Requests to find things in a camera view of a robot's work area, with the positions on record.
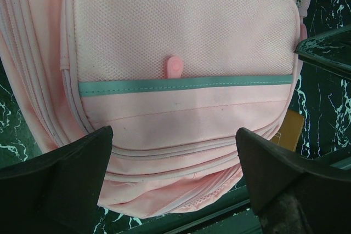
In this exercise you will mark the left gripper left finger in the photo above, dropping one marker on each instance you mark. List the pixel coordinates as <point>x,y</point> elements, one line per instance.
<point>56,192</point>

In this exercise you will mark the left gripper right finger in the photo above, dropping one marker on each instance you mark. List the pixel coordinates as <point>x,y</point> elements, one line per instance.
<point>290,193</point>

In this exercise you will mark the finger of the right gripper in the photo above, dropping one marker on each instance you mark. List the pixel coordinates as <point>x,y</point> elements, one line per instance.
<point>329,51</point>

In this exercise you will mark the pink student backpack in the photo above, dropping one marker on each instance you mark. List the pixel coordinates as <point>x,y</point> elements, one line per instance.
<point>174,79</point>

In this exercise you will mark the brown leather wallet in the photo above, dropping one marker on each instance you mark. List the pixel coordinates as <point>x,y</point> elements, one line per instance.
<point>289,133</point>

